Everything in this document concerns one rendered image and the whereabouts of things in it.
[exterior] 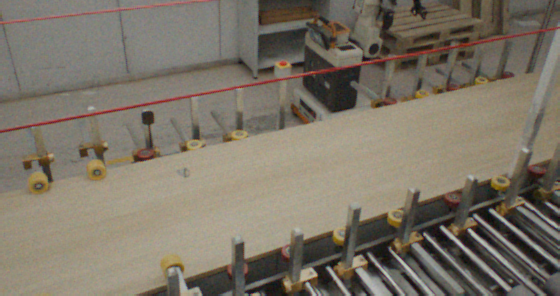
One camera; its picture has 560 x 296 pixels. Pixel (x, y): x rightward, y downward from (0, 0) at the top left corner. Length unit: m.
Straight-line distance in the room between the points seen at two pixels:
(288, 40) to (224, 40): 0.78
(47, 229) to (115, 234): 0.28
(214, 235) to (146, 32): 3.47
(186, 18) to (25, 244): 3.57
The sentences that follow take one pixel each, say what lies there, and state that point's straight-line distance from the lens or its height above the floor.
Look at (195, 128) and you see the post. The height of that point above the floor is 0.95.
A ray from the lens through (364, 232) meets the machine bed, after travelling 2.43.
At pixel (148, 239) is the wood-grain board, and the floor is 0.90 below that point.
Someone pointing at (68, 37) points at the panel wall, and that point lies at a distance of 5.25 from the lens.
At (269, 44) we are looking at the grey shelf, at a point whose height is 0.17.
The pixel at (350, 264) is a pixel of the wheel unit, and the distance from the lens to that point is 2.14.
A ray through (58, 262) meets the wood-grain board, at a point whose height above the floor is 0.90.
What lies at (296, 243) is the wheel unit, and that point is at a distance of 1.88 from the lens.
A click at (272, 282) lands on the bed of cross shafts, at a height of 0.83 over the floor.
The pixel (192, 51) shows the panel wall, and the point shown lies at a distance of 5.56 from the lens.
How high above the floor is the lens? 2.37
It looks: 32 degrees down
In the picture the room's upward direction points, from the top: 2 degrees clockwise
